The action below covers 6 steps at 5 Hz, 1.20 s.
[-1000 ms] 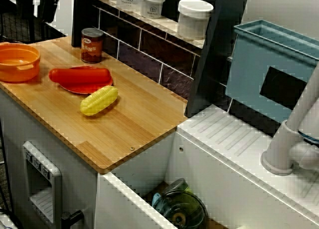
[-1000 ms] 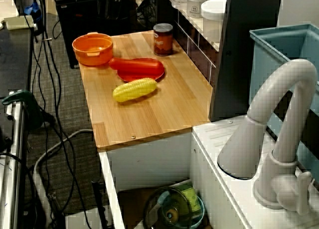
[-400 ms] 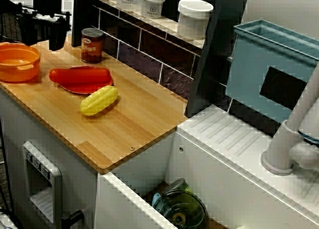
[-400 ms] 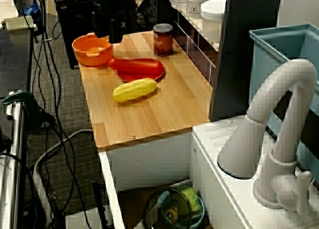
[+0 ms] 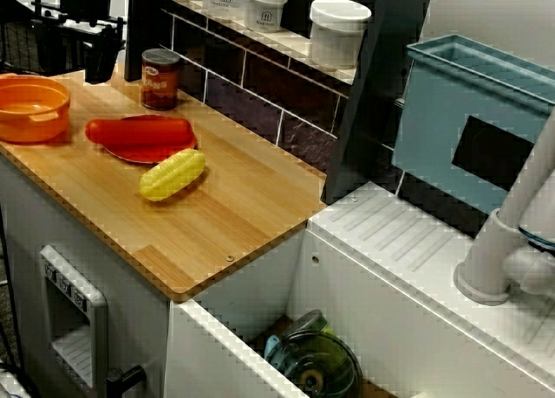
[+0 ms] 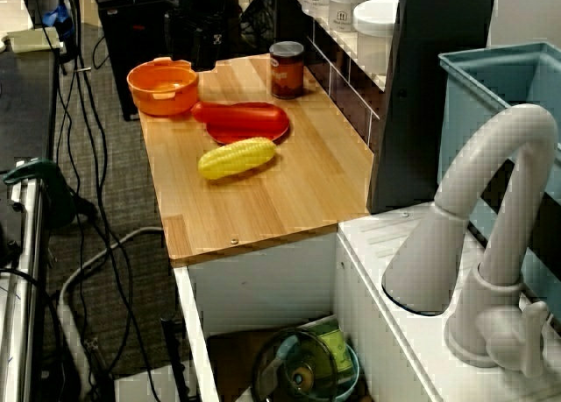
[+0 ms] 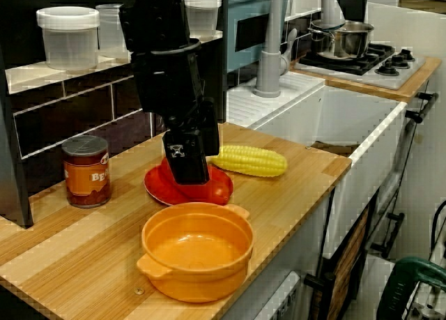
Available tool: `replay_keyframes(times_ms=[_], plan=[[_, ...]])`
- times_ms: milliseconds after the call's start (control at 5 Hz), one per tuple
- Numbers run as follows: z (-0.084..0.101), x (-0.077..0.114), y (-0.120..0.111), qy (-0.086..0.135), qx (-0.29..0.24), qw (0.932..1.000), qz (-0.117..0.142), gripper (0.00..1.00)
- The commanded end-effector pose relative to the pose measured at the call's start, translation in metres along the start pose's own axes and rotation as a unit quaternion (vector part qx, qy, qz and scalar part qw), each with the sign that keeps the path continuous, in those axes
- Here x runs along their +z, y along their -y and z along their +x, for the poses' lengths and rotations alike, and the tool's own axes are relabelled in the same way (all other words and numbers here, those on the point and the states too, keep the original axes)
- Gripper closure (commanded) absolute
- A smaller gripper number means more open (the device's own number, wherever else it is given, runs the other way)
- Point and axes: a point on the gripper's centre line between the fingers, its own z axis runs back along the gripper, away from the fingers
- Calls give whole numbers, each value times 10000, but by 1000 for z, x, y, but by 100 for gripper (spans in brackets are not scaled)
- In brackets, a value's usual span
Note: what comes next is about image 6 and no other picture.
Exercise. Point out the orange toy pot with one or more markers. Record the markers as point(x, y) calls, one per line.
point(164, 97)

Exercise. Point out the yellow toy corn cob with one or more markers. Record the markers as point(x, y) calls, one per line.
point(236, 159)

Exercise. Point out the red toy sausage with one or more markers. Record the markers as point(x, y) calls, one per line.
point(239, 115)

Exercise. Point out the blue bowl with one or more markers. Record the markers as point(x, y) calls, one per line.
point(352, 371)

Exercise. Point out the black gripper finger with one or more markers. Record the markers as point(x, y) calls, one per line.
point(210, 51)

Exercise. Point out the toy beans can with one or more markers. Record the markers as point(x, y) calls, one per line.
point(287, 73)

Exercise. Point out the light blue spatula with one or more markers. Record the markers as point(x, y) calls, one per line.
point(285, 349)

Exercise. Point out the white sink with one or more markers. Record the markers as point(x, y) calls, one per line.
point(271, 288)

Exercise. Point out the black equipment box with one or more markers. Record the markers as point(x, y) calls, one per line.
point(118, 78)

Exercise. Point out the dark tiled backsplash shelf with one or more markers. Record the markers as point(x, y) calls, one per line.
point(416, 113)

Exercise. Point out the green toy can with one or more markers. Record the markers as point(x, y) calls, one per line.
point(335, 340)

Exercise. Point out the aluminium frame rail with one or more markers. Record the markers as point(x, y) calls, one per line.
point(17, 354)

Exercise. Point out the teal plastic bin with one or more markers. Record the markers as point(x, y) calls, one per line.
point(464, 113)

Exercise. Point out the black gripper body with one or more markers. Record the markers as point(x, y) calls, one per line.
point(203, 8)

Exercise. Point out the beige flat box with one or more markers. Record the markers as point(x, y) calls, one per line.
point(30, 38)

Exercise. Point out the glass pot lid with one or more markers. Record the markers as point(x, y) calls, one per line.
point(280, 384)

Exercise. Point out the red toy plate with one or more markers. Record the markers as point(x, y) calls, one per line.
point(271, 128)

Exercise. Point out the grey toy faucet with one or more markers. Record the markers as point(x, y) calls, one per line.
point(438, 253)

